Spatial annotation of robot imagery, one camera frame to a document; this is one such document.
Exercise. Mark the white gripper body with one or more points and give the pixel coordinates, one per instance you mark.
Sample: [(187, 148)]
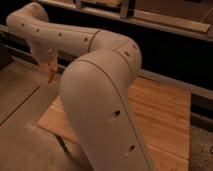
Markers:
[(45, 56)]

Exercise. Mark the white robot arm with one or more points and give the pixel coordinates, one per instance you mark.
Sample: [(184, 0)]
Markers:
[(93, 88)]

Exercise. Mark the wooden table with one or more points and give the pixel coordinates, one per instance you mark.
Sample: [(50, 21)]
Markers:
[(163, 115)]

